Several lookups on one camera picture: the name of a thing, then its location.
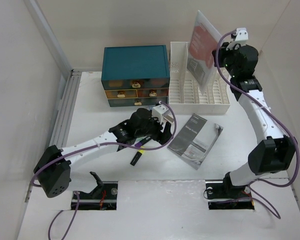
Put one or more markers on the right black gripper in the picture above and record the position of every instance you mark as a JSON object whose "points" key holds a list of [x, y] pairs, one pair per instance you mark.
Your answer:
{"points": [[223, 51]]}

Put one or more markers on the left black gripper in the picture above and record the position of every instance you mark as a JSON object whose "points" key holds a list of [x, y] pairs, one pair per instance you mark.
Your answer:
{"points": [[160, 137]]}

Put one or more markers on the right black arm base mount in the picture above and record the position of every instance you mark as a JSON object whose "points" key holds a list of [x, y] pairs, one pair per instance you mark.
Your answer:
{"points": [[220, 198]]}

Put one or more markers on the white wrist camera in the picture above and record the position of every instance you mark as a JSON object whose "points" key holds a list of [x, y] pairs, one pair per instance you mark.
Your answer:
{"points": [[161, 112], [240, 36]]}

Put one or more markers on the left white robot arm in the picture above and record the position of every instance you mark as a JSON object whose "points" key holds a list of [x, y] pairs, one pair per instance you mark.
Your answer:
{"points": [[54, 169]]}

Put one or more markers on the red booklet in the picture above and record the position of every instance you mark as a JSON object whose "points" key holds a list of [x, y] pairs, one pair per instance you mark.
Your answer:
{"points": [[200, 60]]}

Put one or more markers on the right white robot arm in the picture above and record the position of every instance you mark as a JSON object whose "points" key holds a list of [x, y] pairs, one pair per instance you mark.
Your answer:
{"points": [[275, 149]]}

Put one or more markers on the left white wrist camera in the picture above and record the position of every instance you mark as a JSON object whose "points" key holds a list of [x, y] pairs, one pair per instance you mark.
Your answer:
{"points": [[161, 112]]}

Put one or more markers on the white file organizer rack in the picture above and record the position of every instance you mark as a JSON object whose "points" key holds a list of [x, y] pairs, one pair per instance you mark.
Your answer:
{"points": [[185, 96]]}

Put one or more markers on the purple cap black highlighter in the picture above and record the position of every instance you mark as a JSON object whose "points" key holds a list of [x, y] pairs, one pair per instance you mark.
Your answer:
{"points": [[143, 142]]}

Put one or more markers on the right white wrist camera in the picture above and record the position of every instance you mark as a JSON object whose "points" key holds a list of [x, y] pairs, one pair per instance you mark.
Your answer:
{"points": [[240, 36]]}

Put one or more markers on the yellow cap black highlighter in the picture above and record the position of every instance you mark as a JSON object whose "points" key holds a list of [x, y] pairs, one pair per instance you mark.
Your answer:
{"points": [[136, 157]]}

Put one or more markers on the teal desktop drawer cabinet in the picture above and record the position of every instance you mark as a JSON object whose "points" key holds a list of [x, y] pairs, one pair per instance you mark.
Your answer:
{"points": [[135, 75]]}

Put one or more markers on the grey setup guide manual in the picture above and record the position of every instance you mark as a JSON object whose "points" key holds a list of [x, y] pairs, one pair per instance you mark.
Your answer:
{"points": [[195, 140]]}

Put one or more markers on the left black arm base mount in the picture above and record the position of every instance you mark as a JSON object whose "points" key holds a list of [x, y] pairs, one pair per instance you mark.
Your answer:
{"points": [[103, 197]]}

